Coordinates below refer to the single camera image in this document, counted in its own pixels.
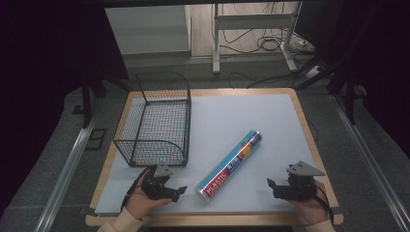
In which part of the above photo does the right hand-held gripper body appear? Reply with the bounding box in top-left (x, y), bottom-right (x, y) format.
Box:
top-left (273, 159), bottom-right (326, 203)

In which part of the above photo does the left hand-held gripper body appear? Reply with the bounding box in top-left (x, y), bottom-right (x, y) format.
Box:
top-left (140, 162), bottom-right (178, 201)

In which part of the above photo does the blue foil roll box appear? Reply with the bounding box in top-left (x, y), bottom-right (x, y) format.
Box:
top-left (194, 129), bottom-right (263, 203)

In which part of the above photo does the black wire mesh basket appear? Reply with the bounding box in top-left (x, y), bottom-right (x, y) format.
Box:
top-left (112, 71), bottom-right (192, 168)

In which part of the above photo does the person's right hand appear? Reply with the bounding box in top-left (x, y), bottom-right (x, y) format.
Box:
top-left (287, 180), bottom-right (331, 226)

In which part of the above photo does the person's left hand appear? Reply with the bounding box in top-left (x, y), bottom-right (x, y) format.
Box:
top-left (124, 178), bottom-right (173, 221)

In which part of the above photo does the light blue table mat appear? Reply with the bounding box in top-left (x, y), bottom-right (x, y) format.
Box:
top-left (94, 93), bottom-right (324, 216)

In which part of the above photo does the black floor plate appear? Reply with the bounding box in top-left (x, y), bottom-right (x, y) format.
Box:
top-left (84, 128), bottom-right (107, 151)

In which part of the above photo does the black metal stand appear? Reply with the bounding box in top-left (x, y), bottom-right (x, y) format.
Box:
top-left (296, 54), bottom-right (368, 126)
top-left (71, 75), bottom-right (133, 130)

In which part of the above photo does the white power strip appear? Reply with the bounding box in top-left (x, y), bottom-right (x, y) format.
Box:
top-left (303, 65), bottom-right (324, 80)
top-left (297, 39), bottom-right (316, 53)

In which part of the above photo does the dark curtain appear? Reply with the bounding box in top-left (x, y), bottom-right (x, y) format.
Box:
top-left (0, 0), bottom-right (130, 220)
top-left (294, 0), bottom-right (410, 159)

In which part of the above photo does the white cabinet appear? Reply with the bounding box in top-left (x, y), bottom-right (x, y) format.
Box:
top-left (103, 4), bottom-right (191, 56)

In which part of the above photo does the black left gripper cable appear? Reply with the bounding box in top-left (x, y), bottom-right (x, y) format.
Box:
top-left (120, 165), bottom-right (153, 214)

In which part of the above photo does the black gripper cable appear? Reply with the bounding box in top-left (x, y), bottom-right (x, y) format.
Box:
top-left (120, 165), bottom-right (153, 214)
top-left (308, 183), bottom-right (336, 225)

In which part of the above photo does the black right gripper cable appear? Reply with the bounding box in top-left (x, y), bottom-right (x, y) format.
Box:
top-left (308, 183), bottom-right (336, 225)

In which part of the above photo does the aluminium floor rail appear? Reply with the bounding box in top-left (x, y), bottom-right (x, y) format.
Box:
top-left (331, 94), bottom-right (410, 232)
top-left (33, 99), bottom-right (104, 232)

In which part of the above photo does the long black floor cable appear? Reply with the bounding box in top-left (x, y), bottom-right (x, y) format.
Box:
top-left (227, 72), bottom-right (312, 90)

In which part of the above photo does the tangle of black floor cables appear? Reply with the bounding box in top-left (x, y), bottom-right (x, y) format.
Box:
top-left (221, 3), bottom-right (293, 55)

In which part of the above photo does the white desk frame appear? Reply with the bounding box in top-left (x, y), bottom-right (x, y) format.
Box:
top-left (211, 2), bottom-right (303, 74)

